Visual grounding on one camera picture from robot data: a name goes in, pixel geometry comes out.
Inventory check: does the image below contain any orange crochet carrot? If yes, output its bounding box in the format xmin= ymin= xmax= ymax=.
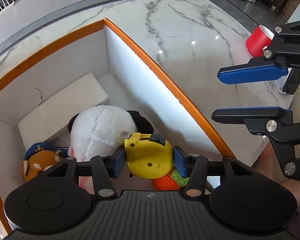
xmin=152 ymin=168 xmax=189 ymax=191

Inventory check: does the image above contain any white rectangular box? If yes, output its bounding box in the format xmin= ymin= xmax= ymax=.
xmin=18 ymin=73 xmax=110 ymax=150

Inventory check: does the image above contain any white tablet device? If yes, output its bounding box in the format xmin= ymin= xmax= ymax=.
xmin=275 ymin=76 xmax=295 ymax=95

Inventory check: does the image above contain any orange white storage box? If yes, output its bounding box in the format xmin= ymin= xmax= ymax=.
xmin=0 ymin=18 xmax=232 ymax=233

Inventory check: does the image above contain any red paper cup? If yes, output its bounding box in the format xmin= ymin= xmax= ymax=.
xmin=245 ymin=25 xmax=274 ymax=57

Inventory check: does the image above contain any sailor dog plush toy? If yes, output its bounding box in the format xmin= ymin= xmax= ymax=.
xmin=21 ymin=142 xmax=67 ymax=181

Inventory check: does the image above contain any white black panda plush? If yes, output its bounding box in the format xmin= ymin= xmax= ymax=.
xmin=68 ymin=105 xmax=154 ymax=161

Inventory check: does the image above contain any yellow tape measure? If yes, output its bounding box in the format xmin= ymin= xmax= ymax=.
xmin=121 ymin=132 xmax=173 ymax=179

